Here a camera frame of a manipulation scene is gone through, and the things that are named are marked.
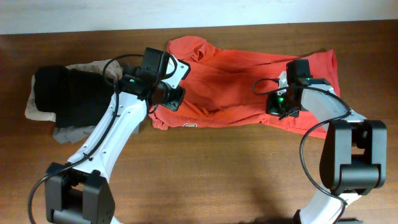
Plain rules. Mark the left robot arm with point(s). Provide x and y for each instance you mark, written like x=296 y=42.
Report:
x=79 y=191

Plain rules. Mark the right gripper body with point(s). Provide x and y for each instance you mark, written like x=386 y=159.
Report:
x=280 y=105

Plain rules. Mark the beige folded garment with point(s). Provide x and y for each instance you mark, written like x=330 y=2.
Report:
x=113 y=70

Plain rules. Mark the black folded garment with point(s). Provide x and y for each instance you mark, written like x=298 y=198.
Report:
x=76 y=97

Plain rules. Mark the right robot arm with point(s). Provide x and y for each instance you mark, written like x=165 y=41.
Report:
x=353 y=160

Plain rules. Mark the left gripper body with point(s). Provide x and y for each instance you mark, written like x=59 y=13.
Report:
x=171 y=98

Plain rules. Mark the red printed t-shirt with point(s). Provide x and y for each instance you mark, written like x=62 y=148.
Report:
x=226 y=88

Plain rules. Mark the grey folded garment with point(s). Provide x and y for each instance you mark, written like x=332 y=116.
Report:
x=72 y=134

